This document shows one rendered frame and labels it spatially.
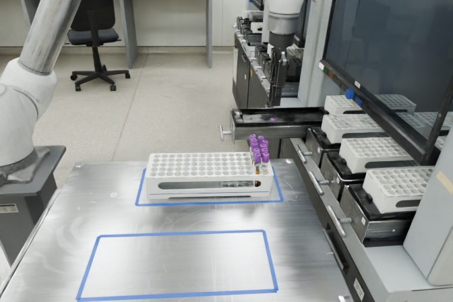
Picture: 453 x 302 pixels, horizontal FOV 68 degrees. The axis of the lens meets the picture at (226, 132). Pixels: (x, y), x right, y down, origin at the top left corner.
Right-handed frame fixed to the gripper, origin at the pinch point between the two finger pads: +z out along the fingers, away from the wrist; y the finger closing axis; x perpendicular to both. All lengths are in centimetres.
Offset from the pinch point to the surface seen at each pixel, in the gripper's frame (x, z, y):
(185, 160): 29.4, 3.9, -31.0
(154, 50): 76, 89, 354
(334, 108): -21.7, 6.0, 0.7
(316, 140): -11.6, 10.7, -12.6
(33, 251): 59, 10, -52
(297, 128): -8.5, 11.8, -2.5
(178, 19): 41, 48, 354
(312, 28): -20.3, -14.6, 29.9
